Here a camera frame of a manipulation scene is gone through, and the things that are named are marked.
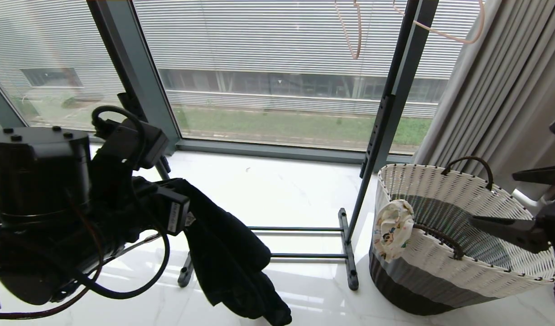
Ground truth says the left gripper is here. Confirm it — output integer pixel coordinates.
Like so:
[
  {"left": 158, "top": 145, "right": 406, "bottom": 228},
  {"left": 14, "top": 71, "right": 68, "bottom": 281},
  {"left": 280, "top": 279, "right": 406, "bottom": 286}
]
[{"left": 0, "top": 177, "right": 191, "bottom": 307}]

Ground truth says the black garment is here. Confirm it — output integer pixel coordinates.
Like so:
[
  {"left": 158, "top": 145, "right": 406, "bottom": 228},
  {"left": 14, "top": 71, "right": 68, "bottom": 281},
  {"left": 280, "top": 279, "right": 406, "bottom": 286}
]
[{"left": 169, "top": 178, "right": 293, "bottom": 326}]

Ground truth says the pink clothes hanger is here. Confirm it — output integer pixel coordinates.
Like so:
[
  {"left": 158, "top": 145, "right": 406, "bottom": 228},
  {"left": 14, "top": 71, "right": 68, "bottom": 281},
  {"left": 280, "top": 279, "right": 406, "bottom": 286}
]
[
  {"left": 334, "top": 0, "right": 363, "bottom": 61},
  {"left": 392, "top": 0, "right": 486, "bottom": 45}
]

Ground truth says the white laundry basket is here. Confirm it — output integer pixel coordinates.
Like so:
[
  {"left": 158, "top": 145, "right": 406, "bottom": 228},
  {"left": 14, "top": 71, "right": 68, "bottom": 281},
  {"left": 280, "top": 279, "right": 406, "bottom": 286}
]
[{"left": 369, "top": 156, "right": 555, "bottom": 316}]

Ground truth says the black clothes rack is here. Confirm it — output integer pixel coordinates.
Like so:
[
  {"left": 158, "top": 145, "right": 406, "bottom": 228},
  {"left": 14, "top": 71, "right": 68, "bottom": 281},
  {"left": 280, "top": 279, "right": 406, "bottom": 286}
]
[{"left": 89, "top": 0, "right": 430, "bottom": 292}]

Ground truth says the beige curtain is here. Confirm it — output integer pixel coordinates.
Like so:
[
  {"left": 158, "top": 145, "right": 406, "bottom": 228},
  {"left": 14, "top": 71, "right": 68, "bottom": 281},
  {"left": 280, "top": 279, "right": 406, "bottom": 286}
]
[{"left": 413, "top": 0, "right": 555, "bottom": 202}]

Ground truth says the cream printed garment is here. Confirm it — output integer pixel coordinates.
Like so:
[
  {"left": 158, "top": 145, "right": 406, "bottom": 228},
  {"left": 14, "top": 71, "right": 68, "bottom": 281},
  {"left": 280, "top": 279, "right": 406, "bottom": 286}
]
[{"left": 373, "top": 199, "right": 415, "bottom": 263}]

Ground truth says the window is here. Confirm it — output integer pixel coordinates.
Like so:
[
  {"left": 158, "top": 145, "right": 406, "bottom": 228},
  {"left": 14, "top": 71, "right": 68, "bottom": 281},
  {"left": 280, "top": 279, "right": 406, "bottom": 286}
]
[{"left": 0, "top": 0, "right": 484, "bottom": 164}]

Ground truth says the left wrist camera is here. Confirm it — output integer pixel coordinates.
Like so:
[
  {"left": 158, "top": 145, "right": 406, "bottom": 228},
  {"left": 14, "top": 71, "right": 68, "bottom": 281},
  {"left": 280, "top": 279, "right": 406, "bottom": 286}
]
[{"left": 91, "top": 119, "right": 170, "bottom": 191}]

